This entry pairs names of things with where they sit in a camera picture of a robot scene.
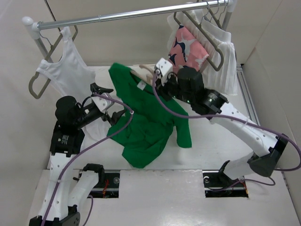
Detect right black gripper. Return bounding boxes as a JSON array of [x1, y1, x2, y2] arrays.
[[154, 72, 194, 105]]

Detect beige wooden hanger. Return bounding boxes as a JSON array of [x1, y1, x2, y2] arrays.
[[130, 64, 155, 86]]

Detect green t shirt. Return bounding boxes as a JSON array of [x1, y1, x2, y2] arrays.
[[108, 63, 192, 169]]

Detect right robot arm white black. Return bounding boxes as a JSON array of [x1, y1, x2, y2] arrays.
[[152, 66, 288, 186]]

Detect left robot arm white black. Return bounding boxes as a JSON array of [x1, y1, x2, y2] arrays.
[[29, 83, 125, 226]]

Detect grey hanger right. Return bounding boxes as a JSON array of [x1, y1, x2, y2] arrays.
[[173, 2, 228, 71]]

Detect grey hanger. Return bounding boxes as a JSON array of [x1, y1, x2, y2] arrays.
[[28, 26, 80, 99], [173, 2, 228, 71]]

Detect grey hanger left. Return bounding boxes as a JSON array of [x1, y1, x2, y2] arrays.
[[28, 26, 80, 99]]

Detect pink patterned shorts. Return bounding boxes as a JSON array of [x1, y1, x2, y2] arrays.
[[167, 24, 209, 73]]

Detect white tank top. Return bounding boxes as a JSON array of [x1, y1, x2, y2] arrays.
[[36, 26, 111, 139]]

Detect white pleated skirt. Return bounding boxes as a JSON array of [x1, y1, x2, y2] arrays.
[[167, 9, 238, 96]]

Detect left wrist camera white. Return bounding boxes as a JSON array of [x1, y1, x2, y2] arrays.
[[92, 96, 114, 113]]

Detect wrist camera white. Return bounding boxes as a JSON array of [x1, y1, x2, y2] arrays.
[[92, 96, 114, 113], [154, 58, 173, 86]]

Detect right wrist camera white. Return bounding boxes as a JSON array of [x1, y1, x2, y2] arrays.
[[154, 58, 173, 86]]

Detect aluminium frame rail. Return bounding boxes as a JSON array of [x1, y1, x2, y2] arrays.
[[237, 64, 260, 125]]

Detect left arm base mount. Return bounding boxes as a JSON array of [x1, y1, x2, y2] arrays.
[[73, 163, 120, 199]]

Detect silver clothes rail bar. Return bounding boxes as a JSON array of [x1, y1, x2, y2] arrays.
[[37, 0, 237, 31]]

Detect right white rack post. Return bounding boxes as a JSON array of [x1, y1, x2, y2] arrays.
[[222, 0, 237, 31]]

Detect white rack post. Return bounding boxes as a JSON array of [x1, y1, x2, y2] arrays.
[[22, 16, 48, 57], [222, 0, 237, 31]]

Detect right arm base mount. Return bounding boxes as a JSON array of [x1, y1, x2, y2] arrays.
[[203, 160, 249, 198]]

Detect left white rack post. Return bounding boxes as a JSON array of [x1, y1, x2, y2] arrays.
[[22, 16, 48, 57]]

